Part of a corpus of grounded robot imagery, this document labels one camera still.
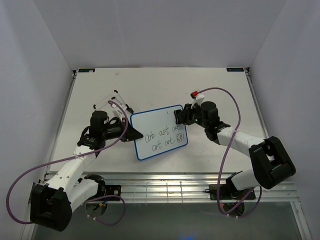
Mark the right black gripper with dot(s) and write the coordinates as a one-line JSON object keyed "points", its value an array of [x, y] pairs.
{"points": [[187, 111]]}

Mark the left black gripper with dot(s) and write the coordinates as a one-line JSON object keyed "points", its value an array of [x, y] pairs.
{"points": [[131, 134]]}

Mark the blue framed small whiteboard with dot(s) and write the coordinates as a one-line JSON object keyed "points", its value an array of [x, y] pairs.
{"points": [[161, 133]]}

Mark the black whiteboard eraser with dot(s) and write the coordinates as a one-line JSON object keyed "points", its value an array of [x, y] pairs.
{"points": [[178, 115]]}

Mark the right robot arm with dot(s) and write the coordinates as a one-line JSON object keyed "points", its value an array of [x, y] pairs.
{"points": [[271, 164]]}

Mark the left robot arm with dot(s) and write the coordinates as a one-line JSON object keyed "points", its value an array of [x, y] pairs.
{"points": [[53, 203]]}

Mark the right blue table label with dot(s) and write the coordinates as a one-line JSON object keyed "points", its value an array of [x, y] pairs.
{"points": [[234, 69]]}

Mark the blue table label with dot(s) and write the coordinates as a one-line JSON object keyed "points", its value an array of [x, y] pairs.
{"points": [[86, 70], [234, 69]]}

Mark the left blue table label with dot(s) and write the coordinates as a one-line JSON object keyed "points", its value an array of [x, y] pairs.
{"points": [[86, 70]]}

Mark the wire whiteboard easel stand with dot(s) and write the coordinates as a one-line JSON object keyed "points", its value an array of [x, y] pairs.
{"points": [[113, 99]]}

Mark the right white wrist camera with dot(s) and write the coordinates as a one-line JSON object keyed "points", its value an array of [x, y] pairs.
{"points": [[197, 97]]}

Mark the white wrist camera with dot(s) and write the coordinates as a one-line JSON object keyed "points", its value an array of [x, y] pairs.
{"points": [[197, 97], [118, 111]]}

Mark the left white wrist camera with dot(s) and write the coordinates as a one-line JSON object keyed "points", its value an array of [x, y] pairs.
{"points": [[118, 111]]}

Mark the aluminium front rail frame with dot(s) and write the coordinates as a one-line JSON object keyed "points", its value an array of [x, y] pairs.
{"points": [[167, 188]]}

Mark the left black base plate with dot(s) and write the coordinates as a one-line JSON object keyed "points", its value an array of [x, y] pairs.
{"points": [[111, 191]]}

